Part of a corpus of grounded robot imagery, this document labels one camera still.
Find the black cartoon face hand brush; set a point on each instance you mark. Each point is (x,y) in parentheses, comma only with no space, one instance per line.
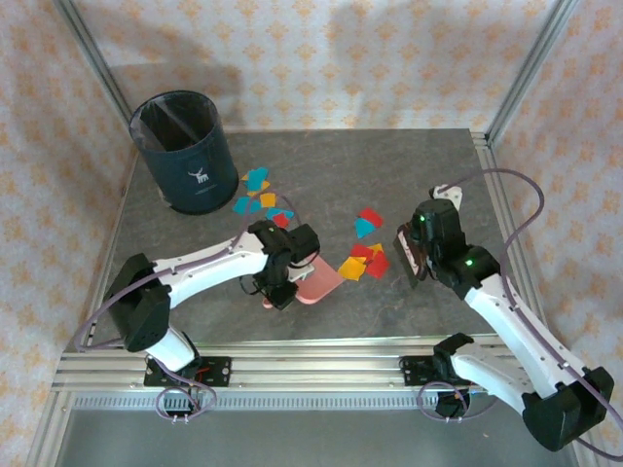
(406,258)

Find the pink plastic dustpan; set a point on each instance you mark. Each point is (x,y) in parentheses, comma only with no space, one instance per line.
(321,287)

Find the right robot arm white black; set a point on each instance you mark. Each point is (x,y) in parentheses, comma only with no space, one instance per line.
(516,331)

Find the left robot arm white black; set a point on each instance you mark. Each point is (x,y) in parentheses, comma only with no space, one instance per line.
(209,272)

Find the dark blue waste bin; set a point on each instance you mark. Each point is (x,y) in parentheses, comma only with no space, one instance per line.
(194,160)

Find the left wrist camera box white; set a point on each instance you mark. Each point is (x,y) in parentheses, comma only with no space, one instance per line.
(302,273)

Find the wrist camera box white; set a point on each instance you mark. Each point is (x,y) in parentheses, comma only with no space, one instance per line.
(302,273)
(450,195)

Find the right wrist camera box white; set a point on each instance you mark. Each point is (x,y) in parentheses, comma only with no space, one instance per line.
(450,195)

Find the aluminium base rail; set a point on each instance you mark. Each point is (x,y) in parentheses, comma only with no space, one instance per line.
(316,370)

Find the aluminium side rail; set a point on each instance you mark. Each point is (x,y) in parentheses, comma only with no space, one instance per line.
(487,151)

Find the aluminium frame post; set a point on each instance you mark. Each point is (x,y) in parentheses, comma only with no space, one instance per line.
(528,73)
(92,53)

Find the aluminium lower frame rail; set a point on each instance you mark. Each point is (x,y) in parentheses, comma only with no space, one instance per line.
(48,428)

